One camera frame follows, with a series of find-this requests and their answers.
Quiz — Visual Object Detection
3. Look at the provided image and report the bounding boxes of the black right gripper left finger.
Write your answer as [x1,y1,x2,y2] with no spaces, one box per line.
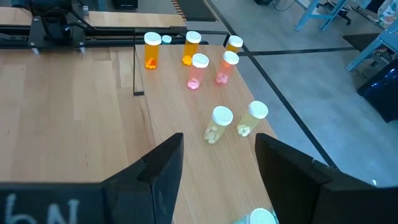
[104,133,184,224]

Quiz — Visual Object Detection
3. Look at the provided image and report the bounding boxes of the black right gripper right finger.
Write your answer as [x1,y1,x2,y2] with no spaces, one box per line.
[255,133,332,224]

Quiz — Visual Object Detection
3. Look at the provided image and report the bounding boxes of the yellow medicine bottle white cap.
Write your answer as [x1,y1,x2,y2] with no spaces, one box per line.
[203,105,234,146]
[236,100,269,138]

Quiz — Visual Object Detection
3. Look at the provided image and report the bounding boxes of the pink medicine bottle white cap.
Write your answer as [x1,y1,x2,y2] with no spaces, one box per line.
[186,53,210,91]
[215,50,240,86]

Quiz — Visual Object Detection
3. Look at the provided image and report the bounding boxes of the orange medicine bottle white cap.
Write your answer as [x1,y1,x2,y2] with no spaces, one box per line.
[225,35,244,54]
[143,31,162,70]
[182,30,202,67]

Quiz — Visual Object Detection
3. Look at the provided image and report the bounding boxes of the wooden shelf black legs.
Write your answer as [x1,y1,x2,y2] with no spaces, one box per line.
[132,28,279,224]

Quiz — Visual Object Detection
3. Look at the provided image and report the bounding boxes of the dark blue chair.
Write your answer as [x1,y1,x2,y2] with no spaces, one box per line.
[356,57,398,124]

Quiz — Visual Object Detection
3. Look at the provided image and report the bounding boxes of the black floor hatch striped edge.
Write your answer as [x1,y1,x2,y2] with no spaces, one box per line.
[170,0,218,22]

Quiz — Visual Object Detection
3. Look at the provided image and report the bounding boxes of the black box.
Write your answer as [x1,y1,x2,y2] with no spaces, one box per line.
[111,0,139,10]

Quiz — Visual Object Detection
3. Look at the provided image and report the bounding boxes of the black aluminium frame rail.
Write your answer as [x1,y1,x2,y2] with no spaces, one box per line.
[0,24,231,49]

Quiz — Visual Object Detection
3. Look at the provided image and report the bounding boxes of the light blue desk frame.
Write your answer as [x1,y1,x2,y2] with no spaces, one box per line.
[294,0,352,32]
[345,20,398,72]

